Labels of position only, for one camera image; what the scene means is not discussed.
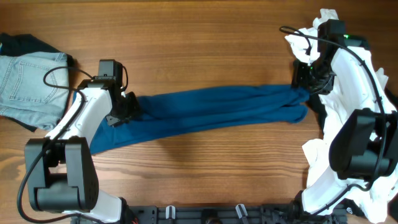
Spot dark blue t-shirt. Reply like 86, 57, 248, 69
90, 85, 310, 154

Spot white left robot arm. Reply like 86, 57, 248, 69
17, 78, 139, 223

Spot folded black garment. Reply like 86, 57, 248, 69
0, 32, 75, 133

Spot white printed t-shirt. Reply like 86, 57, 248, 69
284, 8, 398, 224

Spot folded light blue jeans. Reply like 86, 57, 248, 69
0, 51, 70, 131

